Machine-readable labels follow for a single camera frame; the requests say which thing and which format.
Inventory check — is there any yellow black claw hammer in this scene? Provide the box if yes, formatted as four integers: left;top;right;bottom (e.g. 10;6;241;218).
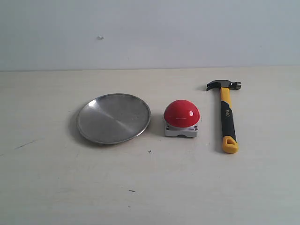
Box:
206;80;241;154

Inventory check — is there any red dome push button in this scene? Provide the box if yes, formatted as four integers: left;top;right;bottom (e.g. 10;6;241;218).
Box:
164;100;201;138

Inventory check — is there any round steel plate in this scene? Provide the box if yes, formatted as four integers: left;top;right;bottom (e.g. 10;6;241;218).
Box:
76;93;151;145

